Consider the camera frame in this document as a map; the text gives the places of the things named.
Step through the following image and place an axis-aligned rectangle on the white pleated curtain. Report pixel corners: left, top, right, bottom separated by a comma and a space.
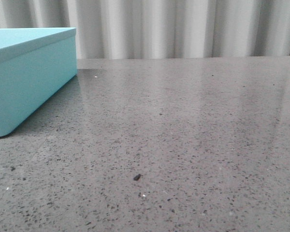
0, 0, 290, 59

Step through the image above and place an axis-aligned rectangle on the light blue plastic box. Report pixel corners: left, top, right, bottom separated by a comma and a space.
0, 28, 77, 137

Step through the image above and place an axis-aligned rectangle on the small black debris crumb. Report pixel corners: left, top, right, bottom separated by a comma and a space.
133, 174, 142, 181

